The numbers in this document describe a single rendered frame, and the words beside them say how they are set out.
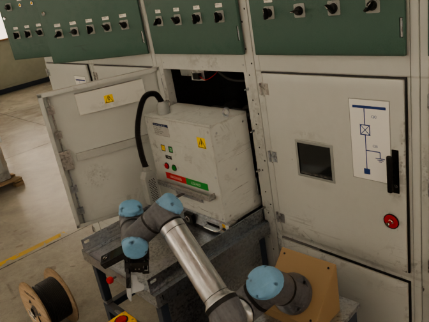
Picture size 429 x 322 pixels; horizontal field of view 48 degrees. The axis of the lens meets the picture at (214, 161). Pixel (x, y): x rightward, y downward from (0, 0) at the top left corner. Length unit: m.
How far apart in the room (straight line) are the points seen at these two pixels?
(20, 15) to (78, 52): 0.77
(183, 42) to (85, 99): 0.58
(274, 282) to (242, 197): 0.69
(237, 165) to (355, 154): 0.59
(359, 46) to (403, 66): 0.16
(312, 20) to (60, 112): 1.35
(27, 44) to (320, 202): 2.27
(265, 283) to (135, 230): 0.49
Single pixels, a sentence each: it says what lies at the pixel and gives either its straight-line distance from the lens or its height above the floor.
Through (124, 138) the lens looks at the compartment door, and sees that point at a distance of 2.62.
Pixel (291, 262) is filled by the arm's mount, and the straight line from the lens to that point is 1.89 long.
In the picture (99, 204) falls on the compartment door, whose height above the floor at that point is 0.93.
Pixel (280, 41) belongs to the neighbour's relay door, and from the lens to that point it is 1.90.
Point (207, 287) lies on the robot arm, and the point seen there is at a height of 1.22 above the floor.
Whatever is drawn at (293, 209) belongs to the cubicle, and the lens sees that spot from 2.15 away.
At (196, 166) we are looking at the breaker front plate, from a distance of 2.21.
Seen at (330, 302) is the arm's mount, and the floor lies 0.83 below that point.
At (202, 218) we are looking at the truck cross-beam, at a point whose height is 0.91.
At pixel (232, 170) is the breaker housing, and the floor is 1.15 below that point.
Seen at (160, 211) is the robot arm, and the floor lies 1.38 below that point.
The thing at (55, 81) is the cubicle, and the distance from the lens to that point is 3.70.
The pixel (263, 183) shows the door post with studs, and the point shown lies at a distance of 2.24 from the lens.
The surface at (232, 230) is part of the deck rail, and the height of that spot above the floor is 0.89.
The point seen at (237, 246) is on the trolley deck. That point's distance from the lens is 2.21.
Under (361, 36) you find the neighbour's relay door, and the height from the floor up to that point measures 1.72.
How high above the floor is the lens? 1.99
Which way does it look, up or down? 21 degrees down
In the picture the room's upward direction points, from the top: 10 degrees counter-clockwise
